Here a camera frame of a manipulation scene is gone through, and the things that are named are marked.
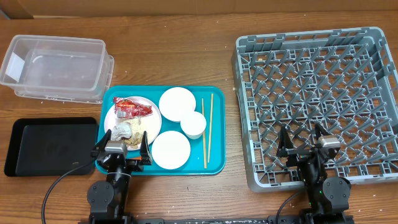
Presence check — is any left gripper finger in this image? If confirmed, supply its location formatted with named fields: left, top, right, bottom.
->
left=140, top=131, right=152, bottom=166
left=91, top=129, right=111, bottom=157

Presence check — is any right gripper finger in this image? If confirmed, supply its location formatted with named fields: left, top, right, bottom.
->
left=278, top=126, right=294, bottom=150
left=315, top=123, right=330, bottom=146

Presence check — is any white bowl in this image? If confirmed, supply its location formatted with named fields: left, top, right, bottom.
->
left=151, top=131, right=191, bottom=170
left=159, top=87, right=196, bottom=123

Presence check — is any white tissue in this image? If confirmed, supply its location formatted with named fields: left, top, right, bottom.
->
left=111, top=123, right=132, bottom=141

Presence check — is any red snack wrapper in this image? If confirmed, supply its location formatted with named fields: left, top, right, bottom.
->
left=113, top=97, right=153, bottom=119

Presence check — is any white cup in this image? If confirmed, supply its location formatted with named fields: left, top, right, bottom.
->
left=180, top=111, right=206, bottom=139

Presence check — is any wooden chopstick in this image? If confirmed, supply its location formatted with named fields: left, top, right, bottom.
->
left=207, top=93, right=214, bottom=163
left=201, top=98, right=207, bottom=169

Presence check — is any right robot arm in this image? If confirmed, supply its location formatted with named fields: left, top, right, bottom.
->
left=277, top=123, right=354, bottom=224

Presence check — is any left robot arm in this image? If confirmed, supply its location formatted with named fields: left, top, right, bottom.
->
left=87, top=129, right=152, bottom=223

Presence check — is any grey dishwasher rack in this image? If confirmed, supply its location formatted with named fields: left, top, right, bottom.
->
left=231, top=27, right=397, bottom=192

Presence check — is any pile of peanut shells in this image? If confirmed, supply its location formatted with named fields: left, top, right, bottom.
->
left=123, top=132, right=143, bottom=149

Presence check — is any pile of white rice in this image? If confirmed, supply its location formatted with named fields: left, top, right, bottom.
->
left=126, top=118, right=157, bottom=143

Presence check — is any white plate with food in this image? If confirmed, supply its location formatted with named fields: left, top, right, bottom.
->
left=101, top=96, right=162, bottom=151

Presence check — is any black plastic tray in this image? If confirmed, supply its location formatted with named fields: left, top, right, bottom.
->
left=4, top=117, right=98, bottom=177

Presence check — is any clear plastic storage bin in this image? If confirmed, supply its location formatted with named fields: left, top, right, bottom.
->
left=1, top=35, right=114, bottom=104

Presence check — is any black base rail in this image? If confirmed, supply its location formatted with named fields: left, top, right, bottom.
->
left=77, top=214, right=355, bottom=224

